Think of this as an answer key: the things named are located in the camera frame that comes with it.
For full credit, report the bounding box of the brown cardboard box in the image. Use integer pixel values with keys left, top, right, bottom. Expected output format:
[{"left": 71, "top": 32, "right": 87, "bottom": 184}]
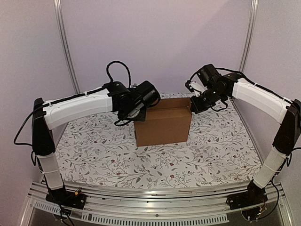
[{"left": 134, "top": 97, "right": 192, "bottom": 147}]

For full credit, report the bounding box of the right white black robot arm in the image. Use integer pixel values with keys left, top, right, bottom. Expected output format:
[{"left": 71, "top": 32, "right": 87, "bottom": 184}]
[{"left": 185, "top": 64, "right": 301, "bottom": 210}]

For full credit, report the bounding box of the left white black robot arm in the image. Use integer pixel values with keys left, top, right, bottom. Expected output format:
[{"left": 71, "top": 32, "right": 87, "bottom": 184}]
[{"left": 27, "top": 81, "right": 161, "bottom": 209}]

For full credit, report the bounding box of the white floral table cloth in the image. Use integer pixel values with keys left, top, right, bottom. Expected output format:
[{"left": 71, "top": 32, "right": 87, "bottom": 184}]
[{"left": 55, "top": 103, "right": 261, "bottom": 189}]

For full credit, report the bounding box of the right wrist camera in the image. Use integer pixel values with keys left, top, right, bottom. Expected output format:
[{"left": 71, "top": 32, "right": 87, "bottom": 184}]
[{"left": 185, "top": 80, "right": 205, "bottom": 97}]

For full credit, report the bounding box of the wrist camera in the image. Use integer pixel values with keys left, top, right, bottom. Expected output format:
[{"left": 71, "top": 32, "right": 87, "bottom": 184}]
[
  {"left": 185, "top": 80, "right": 205, "bottom": 97},
  {"left": 131, "top": 83, "right": 141, "bottom": 89}
]

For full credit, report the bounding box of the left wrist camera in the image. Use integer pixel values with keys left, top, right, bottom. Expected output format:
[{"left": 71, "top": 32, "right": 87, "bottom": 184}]
[{"left": 131, "top": 83, "right": 141, "bottom": 89}]

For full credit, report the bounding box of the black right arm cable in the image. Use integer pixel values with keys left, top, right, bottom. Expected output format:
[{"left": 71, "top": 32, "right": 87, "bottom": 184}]
[{"left": 189, "top": 67, "right": 294, "bottom": 111}]

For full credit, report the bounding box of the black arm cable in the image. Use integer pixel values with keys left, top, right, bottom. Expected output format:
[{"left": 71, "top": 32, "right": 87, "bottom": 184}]
[
  {"left": 189, "top": 67, "right": 294, "bottom": 111},
  {"left": 105, "top": 60, "right": 132, "bottom": 88}
]

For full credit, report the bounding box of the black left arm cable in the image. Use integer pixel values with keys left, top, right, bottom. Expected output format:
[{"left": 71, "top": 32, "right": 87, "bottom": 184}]
[{"left": 105, "top": 60, "right": 132, "bottom": 88}]

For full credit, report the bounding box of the right aluminium corner post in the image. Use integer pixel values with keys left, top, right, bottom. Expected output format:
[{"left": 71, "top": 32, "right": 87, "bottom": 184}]
[{"left": 239, "top": 0, "right": 259, "bottom": 72}]

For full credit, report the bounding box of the aluminium corner post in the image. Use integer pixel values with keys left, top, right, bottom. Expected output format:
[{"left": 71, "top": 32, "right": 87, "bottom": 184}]
[
  {"left": 54, "top": 0, "right": 80, "bottom": 94},
  {"left": 239, "top": 0, "right": 259, "bottom": 72}
]

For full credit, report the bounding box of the aluminium front rail frame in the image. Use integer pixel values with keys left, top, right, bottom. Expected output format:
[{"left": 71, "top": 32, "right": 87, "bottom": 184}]
[{"left": 20, "top": 182, "right": 296, "bottom": 226}]

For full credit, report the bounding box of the left aluminium corner post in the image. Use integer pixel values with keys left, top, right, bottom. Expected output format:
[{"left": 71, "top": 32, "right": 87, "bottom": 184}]
[{"left": 54, "top": 0, "right": 80, "bottom": 94}]

